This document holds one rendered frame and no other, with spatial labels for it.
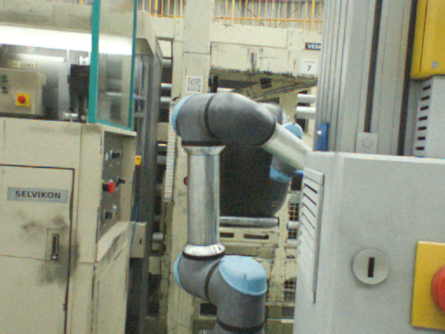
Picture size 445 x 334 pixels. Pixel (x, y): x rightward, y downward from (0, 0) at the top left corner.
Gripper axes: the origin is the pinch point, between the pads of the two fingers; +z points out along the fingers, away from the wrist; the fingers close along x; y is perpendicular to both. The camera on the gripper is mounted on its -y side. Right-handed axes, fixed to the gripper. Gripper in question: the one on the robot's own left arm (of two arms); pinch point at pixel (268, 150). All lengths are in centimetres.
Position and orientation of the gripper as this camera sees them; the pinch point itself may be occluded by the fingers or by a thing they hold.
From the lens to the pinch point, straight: 153.9
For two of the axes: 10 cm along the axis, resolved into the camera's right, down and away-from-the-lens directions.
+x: -10.0, -0.7, -0.8
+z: -0.8, 0.7, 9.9
